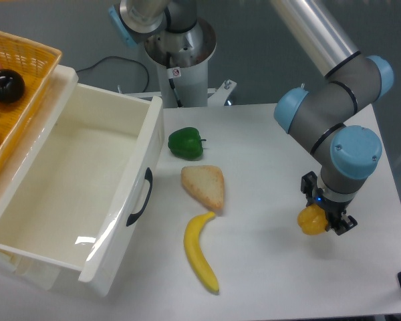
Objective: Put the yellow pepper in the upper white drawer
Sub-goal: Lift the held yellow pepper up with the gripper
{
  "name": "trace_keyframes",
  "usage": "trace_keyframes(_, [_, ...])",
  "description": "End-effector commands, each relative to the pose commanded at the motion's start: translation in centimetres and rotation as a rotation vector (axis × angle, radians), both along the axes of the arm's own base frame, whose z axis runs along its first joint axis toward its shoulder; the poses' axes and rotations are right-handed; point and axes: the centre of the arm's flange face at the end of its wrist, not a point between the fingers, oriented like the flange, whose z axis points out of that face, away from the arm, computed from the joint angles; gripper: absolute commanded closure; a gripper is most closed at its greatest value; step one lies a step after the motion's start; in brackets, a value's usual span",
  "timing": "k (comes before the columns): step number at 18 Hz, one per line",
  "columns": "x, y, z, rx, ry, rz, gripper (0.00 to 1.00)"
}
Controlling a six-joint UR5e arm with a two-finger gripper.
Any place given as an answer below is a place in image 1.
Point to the orange woven basket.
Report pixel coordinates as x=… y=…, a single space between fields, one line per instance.
x=26 y=68

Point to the open white upper drawer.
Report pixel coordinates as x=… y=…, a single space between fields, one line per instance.
x=70 y=210

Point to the yellow banana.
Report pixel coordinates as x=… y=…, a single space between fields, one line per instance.
x=195 y=255

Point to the black round eggplant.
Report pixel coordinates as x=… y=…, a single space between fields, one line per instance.
x=12 y=86

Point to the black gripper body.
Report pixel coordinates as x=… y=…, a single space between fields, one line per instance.
x=333 y=209

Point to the yellow bell pepper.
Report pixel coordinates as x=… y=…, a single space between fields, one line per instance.
x=312 y=220

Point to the white drawer cabinet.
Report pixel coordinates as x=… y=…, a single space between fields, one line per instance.
x=34 y=133

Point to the triangular bread slice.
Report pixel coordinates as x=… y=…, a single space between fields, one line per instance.
x=205 y=183

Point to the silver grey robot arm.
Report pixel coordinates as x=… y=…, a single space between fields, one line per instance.
x=348 y=155

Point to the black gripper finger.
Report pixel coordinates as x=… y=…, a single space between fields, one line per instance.
x=309 y=187
x=340 y=224

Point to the black drawer handle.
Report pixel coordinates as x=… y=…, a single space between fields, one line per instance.
x=146 y=192

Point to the green bell pepper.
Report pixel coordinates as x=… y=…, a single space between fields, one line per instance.
x=186 y=143

